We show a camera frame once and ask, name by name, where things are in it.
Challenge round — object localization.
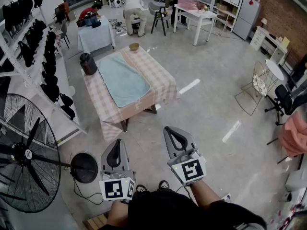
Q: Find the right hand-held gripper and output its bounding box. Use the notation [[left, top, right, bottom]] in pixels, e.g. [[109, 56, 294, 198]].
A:
[[164, 126, 207, 186]]

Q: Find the dark wooden table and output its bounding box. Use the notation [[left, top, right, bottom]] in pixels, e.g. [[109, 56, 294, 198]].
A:
[[121, 104, 158, 133]]

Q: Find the person's right forearm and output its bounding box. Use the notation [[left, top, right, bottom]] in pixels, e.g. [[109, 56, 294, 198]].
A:
[[190, 180, 223, 210]]

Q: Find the grey side chair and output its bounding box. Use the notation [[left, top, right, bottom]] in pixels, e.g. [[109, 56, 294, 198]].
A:
[[59, 20, 71, 49]]

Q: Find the dried flower bouquet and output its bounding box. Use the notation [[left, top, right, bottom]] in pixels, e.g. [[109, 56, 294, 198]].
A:
[[196, 2, 209, 13]]

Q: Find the pink cloth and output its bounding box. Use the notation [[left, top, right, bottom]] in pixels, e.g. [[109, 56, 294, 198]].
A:
[[278, 111, 307, 158]]

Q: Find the wooden crate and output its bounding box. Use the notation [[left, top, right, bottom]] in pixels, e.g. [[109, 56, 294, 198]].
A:
[[83, 212, 110, 230]]

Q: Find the black office chair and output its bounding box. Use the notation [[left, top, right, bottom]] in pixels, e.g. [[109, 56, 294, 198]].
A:
[[264, 84, 307, 126]]

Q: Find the brown cabinet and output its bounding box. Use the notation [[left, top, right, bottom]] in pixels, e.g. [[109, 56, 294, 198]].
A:
[[59, 1, 71, 23]]

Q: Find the black fan cable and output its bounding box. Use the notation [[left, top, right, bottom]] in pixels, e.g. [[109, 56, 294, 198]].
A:
[[72, 178, 104, 206]]

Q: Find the light blue towel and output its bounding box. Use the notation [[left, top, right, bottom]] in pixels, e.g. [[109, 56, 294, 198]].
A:
[[95, 52, 151, 108]]

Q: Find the white drawer cabinet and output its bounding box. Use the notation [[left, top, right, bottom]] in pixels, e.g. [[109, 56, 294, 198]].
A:
[[249, 26, 288, 66]]

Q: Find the round white side table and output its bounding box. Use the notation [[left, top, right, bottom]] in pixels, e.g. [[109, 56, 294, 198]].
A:
[[265, 59, 285, 82]]

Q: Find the table with light blue cloth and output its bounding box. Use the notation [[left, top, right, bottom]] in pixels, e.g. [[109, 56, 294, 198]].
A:
[[77, 15, 116, 55]]

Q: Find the dark electric cooker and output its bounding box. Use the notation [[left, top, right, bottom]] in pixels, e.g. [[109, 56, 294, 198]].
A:
[[83, 13, 99, 27]]

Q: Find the pink box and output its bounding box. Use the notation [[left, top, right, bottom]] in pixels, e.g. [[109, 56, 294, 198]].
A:
[[177, 0, 201, 11]]

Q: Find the grey chair with black legs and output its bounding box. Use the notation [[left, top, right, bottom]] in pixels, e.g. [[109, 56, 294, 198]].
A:
[[147, 1, 170, 36]]

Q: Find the white shelving unit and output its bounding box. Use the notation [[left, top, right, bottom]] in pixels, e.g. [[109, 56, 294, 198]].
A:
[[195, 0, 248, 32]]

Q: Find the grey refrigerator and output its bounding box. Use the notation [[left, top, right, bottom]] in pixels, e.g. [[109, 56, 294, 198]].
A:
[[233, 0, 261, 41]]

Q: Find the dark jug with brown handle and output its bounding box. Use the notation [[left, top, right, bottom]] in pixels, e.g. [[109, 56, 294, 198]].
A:
[[79, 53, 98, 76]]

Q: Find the row of black bags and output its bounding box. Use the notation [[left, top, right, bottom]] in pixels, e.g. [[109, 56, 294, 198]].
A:
[[2, 0, 76, 121]]

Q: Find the white metal shelf rack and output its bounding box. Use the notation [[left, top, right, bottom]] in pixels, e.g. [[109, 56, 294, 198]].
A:
[[0, 0, 87, 148]]

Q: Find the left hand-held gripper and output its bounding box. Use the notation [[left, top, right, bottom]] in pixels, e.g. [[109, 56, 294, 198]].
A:
[[99, 139, 137, 203]]

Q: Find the black standing fan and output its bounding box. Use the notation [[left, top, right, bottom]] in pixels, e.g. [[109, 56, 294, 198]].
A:
[[0, 93, 98, 213]]

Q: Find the person's left forearm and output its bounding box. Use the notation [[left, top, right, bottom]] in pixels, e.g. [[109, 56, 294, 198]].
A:
[[105, 200, 130, 229]]

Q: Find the person's black shirt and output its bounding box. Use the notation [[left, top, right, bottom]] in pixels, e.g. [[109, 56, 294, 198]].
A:
[[98, 188, 268, 230]]

